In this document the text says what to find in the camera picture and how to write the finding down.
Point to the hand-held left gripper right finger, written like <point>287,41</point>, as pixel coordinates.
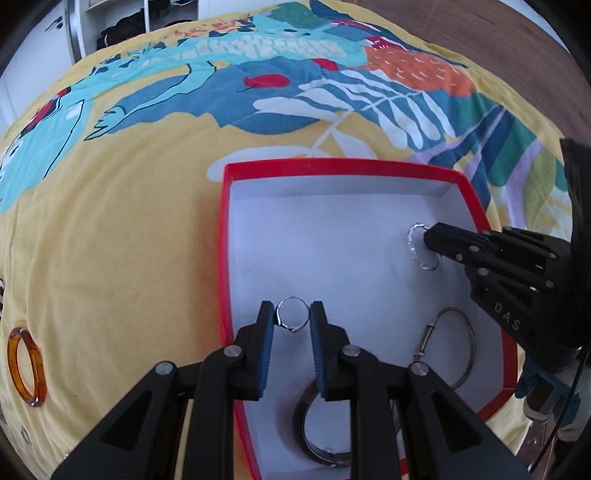
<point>318,346</point>

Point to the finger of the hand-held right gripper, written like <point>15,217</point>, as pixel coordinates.
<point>455,240</point>
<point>508,277</point>

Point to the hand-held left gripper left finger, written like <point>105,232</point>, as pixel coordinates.
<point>265,344</point>

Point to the red cardboard box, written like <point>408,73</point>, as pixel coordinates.
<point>323,230</point>

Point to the amber bangle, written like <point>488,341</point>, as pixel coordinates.
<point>39,369</point>

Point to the person's right hand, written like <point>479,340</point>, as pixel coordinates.
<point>526,383</point>

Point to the thin silver bangle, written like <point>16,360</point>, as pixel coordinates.
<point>427,334</point>

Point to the dark metal bangle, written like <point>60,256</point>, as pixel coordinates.
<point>318,454</point>

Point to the yellow printed blanket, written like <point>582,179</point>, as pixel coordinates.
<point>138,230</point>

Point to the wooden headboard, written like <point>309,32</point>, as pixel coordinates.
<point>485,27</point>

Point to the dark folded clothes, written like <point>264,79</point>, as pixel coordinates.
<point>124,30</point>

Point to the white wardrobe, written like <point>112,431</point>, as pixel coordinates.
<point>83,27</point>

